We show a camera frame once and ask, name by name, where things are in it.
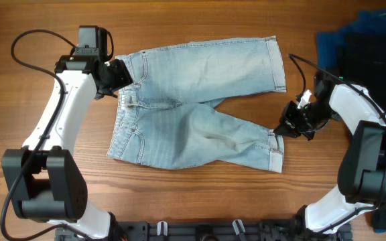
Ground dark blue clothes pile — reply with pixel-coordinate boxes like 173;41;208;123
316;7;386;234

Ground light blue denim shorts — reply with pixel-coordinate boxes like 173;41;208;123
107;36;286;173

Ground black aluminium mounting rail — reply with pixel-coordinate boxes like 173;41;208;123
54;218;353;241

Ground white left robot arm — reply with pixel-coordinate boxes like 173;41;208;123
0;25;133;240

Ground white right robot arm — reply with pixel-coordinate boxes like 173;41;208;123
274;71;386;239

